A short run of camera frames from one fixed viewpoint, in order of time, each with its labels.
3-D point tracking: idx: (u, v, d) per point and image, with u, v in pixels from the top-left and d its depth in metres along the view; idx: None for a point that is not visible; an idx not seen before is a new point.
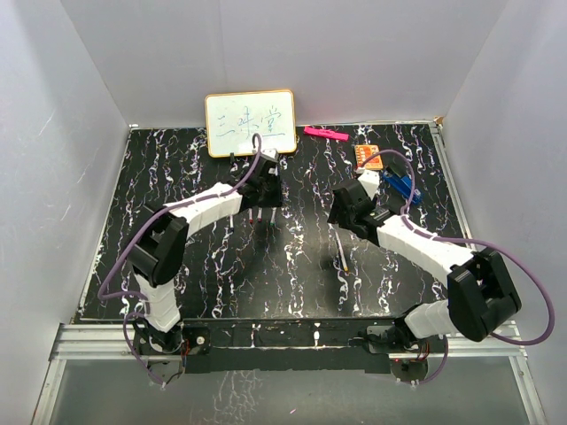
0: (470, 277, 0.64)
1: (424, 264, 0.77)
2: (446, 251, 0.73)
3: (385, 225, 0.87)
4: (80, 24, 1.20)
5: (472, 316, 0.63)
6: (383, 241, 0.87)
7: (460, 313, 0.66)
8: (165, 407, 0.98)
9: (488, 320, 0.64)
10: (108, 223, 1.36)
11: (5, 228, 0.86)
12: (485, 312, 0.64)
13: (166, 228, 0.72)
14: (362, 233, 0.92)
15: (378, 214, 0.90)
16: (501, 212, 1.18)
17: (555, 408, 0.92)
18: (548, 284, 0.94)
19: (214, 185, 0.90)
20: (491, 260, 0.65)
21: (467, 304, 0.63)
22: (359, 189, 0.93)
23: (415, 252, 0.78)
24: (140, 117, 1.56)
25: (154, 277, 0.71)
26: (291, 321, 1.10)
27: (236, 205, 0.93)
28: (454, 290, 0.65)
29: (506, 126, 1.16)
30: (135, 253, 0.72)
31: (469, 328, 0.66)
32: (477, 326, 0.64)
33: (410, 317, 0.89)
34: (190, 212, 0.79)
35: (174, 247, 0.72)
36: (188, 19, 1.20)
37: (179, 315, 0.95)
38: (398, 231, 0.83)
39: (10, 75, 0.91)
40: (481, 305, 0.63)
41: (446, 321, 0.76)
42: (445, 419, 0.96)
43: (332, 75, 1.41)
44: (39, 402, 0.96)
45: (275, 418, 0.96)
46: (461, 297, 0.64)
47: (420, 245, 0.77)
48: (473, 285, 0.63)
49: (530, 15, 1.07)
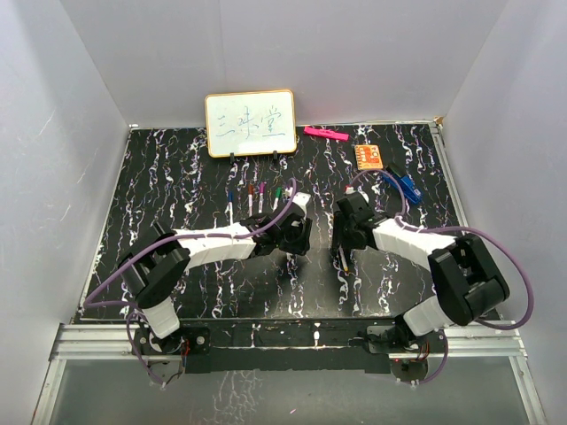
0: (451, 258, 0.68)
1: (415, 256, 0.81)
2: (431, 239, 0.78)
3: (381, 227, 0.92)
4: (80, 24, 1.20)
5: (455, 296, 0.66)
6: (379, 243, 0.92)
7: (446, 297, 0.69)
8: (165, 407, 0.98)
9: (473, 302, 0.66)
10: (108, 223, 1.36)
11: (5, 228, 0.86)
12: (469, 292, 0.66)
13: (166, 255, 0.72)
14: (361, 238, 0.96)
15: (376, 220, 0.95)
16: (500, 212, 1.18)
17: (552, 408, 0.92)
18: (547, 285, 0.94)
19: (230, 227, 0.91)
20: (471, 243, 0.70)
21: (448, 282, 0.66)
22: (360, 198, 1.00)
23: (405, 246, 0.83)
24: (140, 117, 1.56)
25: (139, 299, 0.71)
26: (291, 321, 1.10)
27: (246, 251, 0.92)
28: (438, 271, 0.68)
29: (505, 126, 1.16)
30: (131, 272, 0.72)
31: (457, 312, 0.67)
32: (462, 306, 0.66)
33: (408, 315, 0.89)
34: (196, 246, 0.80)
35: (167, 276, 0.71)
36: (187, 18, 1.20)
37: (177, 325, 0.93)
38: (391, 228, 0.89)
39: (10, 73, 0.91)
40: (463, 284, 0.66)
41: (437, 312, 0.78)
42: (446, 419, 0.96)
43: (332, 75, 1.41)
44: (39, 402, 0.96)
45: (274, 418, 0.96)
46: (442, 276, 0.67)
47: (410, 237, 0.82)
48: (454, 266, 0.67)
49: (530, 16, 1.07)
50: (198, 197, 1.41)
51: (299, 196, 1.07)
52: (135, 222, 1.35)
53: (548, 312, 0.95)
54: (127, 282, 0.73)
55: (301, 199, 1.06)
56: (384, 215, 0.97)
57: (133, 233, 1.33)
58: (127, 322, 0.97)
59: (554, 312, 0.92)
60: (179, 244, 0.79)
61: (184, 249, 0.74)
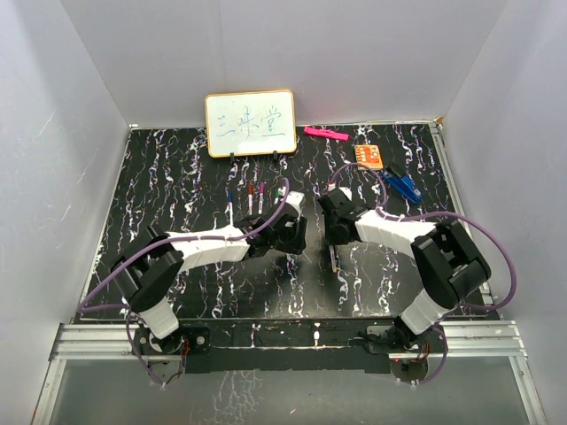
0: (433, 244, 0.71)
1: (398, 244, 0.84)
2: (411, 227, 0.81)
3: (362, 219, 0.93)
4: (80, 24, 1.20)
5: (440, 279, 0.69)
6: (361, 235, 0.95)
7: (432, 282, 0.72)
8: (165, 407, 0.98)
9: (458, 284, 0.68)
10: (108, 223, 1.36)
11: (5, 228, 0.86)
12: (454, 275, 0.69)
13: (159, 258, 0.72)
14: (345, 232, 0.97)
15: (358, 211, 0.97)
16: (500, 212, 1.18)
17: (552, 408, 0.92)
18: (548, 286, 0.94)
19: (225, 227, 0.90)
20: (452, 227, 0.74)
21: (432, 266, 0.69)
22: (337, 194, 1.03)
23: (387, 235, 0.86)
24: (140, 117, 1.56)
25: (133, 303, 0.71)
26: (291, 321, 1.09)
27: (241, 252, 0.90)
28: (422, 258, 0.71)
29: (505, 126, 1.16)
30: (124, 275, 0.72)
31: (444, 296, 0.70)
32: (448, 290, 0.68)
33: (406, 315, 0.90)
34: (190, 249, 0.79)
35: (161, 279, 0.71)
36: (187, 19, 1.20)
37: (175, 327, 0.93)
38: (372, 220, 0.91)
39: (10, 73, 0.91)
40: (446, 268, 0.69)
41: (426, 299, 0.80)
42: (446, 419, 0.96)
43: (332, 75, 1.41)
44: (39, 402, 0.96)
45: (274, 418, 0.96)
46: (427, 262, 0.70)
47: (391, 227, 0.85)
48: (437, 251, 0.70)
49: (530, 16, 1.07)
50: (198, 197, 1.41)
51: (292, 193, 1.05)
52: (135, 222, 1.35)
53: (548, 312, 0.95)
54: (120, 286, 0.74)
55: (295, 197, 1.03)
56: (365, 206, 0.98)
57: (132, 233, 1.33)
58: (127, 322, 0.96)
59: (554, 312, 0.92)
60: (172, 247, 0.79)
61: (178, 251, 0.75)
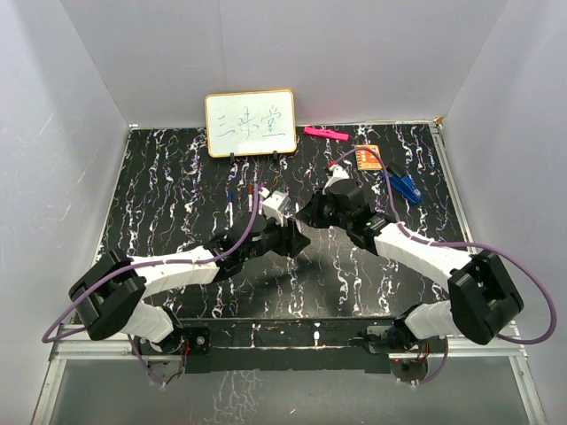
0: (470, 281, 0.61)
1: (424, 270, 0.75)
2: (446, 256, 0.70)
3: (382, 234, 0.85)
4: (80, 24, 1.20)
5: (477, 320, 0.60)
6: (381, 250, 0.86)
7: (463, 320, 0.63)
8: (165, 407, 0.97)
9: (493, 324, 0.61)
10: (108, 223, 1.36)
11: (5, 228, 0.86)
12: (489, 314, 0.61)
13: (120, 285, 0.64)
14: (361, 243, 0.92)
15: (375, 224, 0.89)
16: (500, 213, 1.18)
17: (553, 407, 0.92)
18: (547, 287, 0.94)
19: (192, 250, 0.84)
20: (490, 262, 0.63)
21: (469, 307, 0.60)
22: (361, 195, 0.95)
23: (415, 259, 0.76)
24: (140, 117, 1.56)
25: (91, 332, 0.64)
26: (291, 321, 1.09)
27: (209, 276, 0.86)
28: (456, 296, 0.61)
29: (505, 126, 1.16)
30: (83, 304, 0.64)
31: (474, 333, 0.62)
32: (483, 330, 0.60)
33: (412, 321, 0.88)
34: (153, 274, 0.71)
35: (121, 308, 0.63)
36: (187, 18, 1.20)
37: (170, 329, 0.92)
38: (394, 238, 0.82)
39: (10, 74, 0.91)
40: (484, 308, 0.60)
41: (447, 323, 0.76)
42: (446, 419, 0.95)
43: (333, 75, 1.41)
44: (39, 402, 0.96)
45: (274, 418, 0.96)
46: (462, 301, 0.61)
47: (419, 251, 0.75)
48: (474, 289, 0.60)
49: (530, 16, 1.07)
50: (198, 197, 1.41)
51: (273, 195, 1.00)
52: (135, 222, 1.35)
53: (547, 312, 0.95)
54: (81, 313, 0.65)
55: (275, 200, 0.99)
56: (382, 215, 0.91)
57: (132, 233, 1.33)
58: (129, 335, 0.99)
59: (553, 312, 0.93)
60: (135, 273, 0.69)
61: (141, 278, 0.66)
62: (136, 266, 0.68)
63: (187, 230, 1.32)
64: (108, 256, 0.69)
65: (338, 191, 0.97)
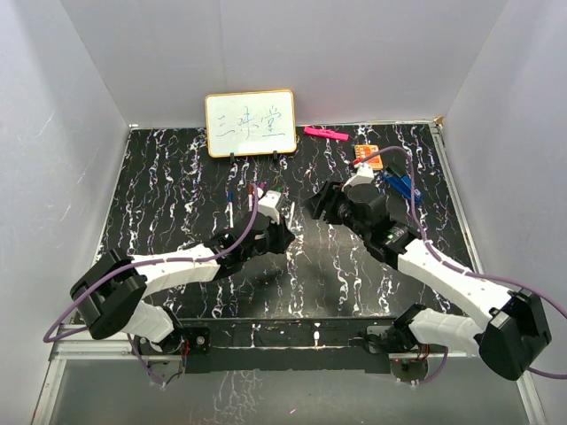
0: (513, 324, 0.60)
1: (454, 298, 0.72)
2: (481, 290, 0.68)
3: (407, 251, 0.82)
4: (80, 24, 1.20)
5: (510, 359, 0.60)
6: (402, 266, 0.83)
7: (494, 355, 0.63)
8: (166, 407, 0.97)
9: (524, 363, 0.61)
10: (108, 223, 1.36)
11: (5, 228, 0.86)
12: (524, 355, 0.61)
13: (121, 283, 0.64)
14: (381, 256, 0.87)
15: (398, 238, 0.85)
16: (500, 212, 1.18)
17: (553, 407, 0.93)
18: (547, 286, 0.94)
19: (192, 249, 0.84)
20: (529, 301, 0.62)
21: (507, 349, 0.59)
22: (384, 204, 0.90)
23: (445, 287, 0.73)
24: (140, 117, 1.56)
25: (93, 330, 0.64)
26: (291, 321, 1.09)
27: (209, 274, 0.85)
28: (496, 337, 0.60)
29: (505, 126, 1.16)
30: (84, 302, 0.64)
31: (503, 367, 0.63)
32: (516, 369, 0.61)
33: (419, 330, 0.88)
34: (153, 273, 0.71)
35: (122, 306, 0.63)
36: (187, 19, 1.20)
37: (170, 328, 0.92)
38: (423, 259, 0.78)
39: (11, 74, 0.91)
40: (520, 350, 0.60)
41: (461, 343, 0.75)
42: (447, 419, 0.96)
43: (333, 75, 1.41)
44: (39, 402, 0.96)
45: (274, 418, 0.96)
46: (499, 341, 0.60)
47: (451, 279, 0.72)
48: (515, 332, 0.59)
49: (529, 16, 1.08)
50: (198, 197, 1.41)
51: (268, 194, 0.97)
52: (135, 222, 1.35)
53: (547, 311, 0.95)
54: (81, 312, 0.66)
55: (270, 199, 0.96)
56: (405, 228, 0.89)
57: (132, 233, 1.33)
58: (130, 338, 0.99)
59: (552, 312, 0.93)
60: (135, 271, 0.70)
61: (141, 276, 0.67)
62: (136, 263, 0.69)
63: (187, 230, 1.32)
64: (108, 254, 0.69)
65: (360, 199, 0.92)
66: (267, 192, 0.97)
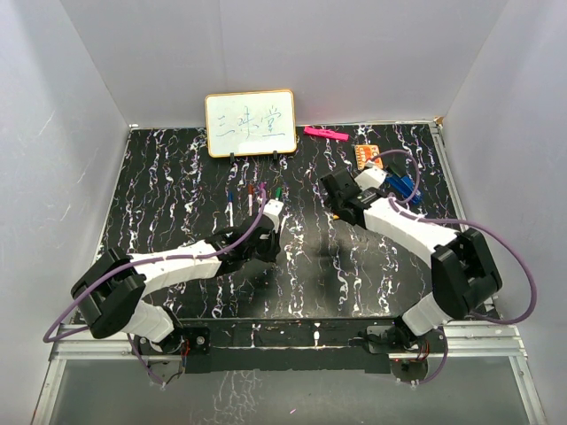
0: (454, 258, 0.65)
1: (408, 243, 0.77)
2: (431, 232, 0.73)
3: (372, 206, 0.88)
4: (80, 24, 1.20)
5: (454, 292, 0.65)
6: (368, 223, 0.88)
7: (443, 293, 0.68)
8: (166, 407, 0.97)
9: (469, 298, 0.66)
10: (108, 223, 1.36)
11: (5, 228, 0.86)
12: (467, 289, 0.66)
13: (120, 283, 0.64)
14: (351, 216, 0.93)
15: (365, 197, 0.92)
16: (500, 212, 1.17)
17: (553, 408, 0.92)
18: (547, 286, 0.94)
19: (192, 245, 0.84)
20: (473, 241, 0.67)
21: (450, 281, 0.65)
22: (345, 174, 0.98)
23: (400, 234, 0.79)
24: (140, 117, 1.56)
25: (94, 330, 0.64)
26: (291, 321, 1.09)
27: (212, 270, 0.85)
28: (439, 271, 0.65)
29: (505, 126, 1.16)
30: (84, 303, 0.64)
31: (451, 305, 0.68)
32: (460, 304, 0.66)
33: (407, 318, 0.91)
34: (152, 272, 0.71)
35: (122, 305, 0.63)
36: (187, 19, 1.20)
37: (171, 328, 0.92)
38: (384, 213, 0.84)
39: (10, 73, 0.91)
40: (463, 284, 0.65)
41: (434, 309, 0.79)
42: (446, 419, 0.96)
43: (333, 75, 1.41)
44: (39, 402, 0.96)
45: (274, 418, 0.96)
46: (443, 274, 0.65)
47: (405, 226, 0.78)
48: (457, 266, 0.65)
49: (530, 16, 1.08)
50: (198, 197, 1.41)
51: (271, 202, 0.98)
52: (135, 222, 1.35)
53: (547, 312, 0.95)
54: (82, 312, 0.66)
55: (274, 206, 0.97)
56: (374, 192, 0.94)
57: (132, 233, 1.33)
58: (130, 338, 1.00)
59: (553, 312, 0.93)
60: (135, 271, 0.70)
61: (141, 276, 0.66)
62: (135, 263, 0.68)
63: (187, 230, 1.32)
64: (108, 255, 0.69)
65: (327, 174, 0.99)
66: (270, 199, 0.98)
